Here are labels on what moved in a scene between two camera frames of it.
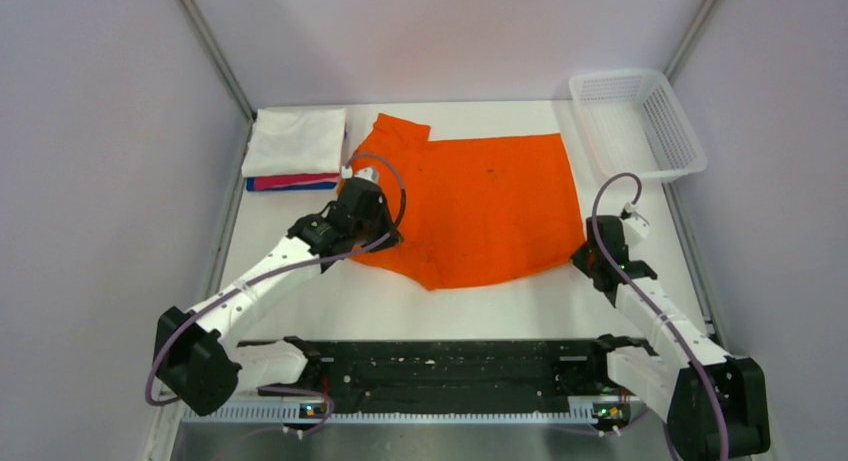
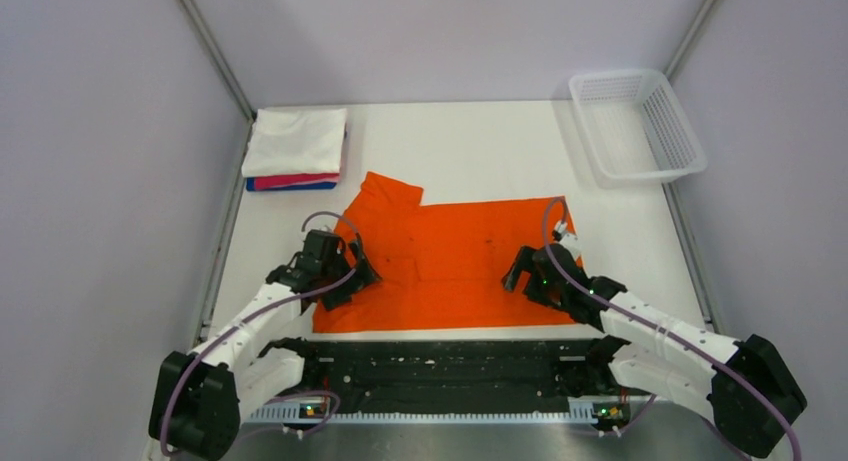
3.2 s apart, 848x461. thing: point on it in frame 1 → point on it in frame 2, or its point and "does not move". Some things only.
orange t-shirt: (476, 210) → (442, 266)
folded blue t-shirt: (251, 186) does not move
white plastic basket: (639, 124) does not move
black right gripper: (579, 260) → (524, 261)
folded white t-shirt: (295, 142) does not move
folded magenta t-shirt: (292, 180) does not move
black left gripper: (382, 209) → (367, 276)
